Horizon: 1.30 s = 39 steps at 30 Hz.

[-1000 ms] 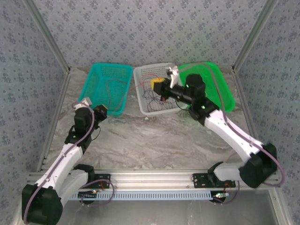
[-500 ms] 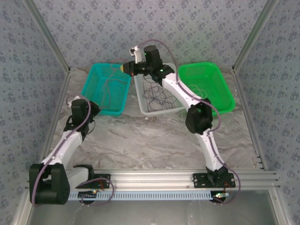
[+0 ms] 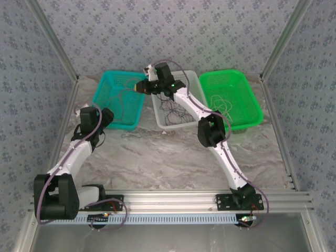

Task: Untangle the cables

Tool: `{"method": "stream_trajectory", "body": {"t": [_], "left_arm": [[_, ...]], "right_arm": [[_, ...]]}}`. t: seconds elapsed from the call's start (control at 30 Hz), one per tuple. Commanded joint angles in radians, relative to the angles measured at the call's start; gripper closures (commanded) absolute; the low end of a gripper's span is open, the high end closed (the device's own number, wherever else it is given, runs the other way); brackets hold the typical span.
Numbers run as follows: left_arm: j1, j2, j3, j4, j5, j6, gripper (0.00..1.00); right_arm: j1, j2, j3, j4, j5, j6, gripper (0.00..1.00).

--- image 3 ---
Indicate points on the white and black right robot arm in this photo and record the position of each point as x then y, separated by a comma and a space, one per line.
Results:
228, 162

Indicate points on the aluminium frame leg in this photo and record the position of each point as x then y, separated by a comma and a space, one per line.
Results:
316, 236
25, 236

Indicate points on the aluminium table side rail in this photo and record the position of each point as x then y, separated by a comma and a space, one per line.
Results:
277, 131
63, 131

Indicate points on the white plastic basket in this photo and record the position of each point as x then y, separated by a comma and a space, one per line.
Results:
157, 105

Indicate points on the black controller board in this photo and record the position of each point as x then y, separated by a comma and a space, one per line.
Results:
245, 221
95, 218

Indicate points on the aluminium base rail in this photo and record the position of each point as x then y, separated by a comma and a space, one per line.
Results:
168, 200

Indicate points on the green plastic basket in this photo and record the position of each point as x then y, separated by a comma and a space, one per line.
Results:
236, 86

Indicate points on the teal plastic basket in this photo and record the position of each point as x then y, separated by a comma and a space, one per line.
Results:
113, 84

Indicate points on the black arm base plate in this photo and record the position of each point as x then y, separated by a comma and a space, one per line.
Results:
115, 199
223, 202

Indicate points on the grey metal sheet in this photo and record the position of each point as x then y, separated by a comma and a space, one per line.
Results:
168, 239

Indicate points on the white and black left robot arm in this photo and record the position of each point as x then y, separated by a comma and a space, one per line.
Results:
73, 157

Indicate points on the aluminium upright frame post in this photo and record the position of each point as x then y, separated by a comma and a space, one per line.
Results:
281, 42
57, 42

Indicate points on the marble pattern table cover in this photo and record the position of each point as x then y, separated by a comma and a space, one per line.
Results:
141, 178

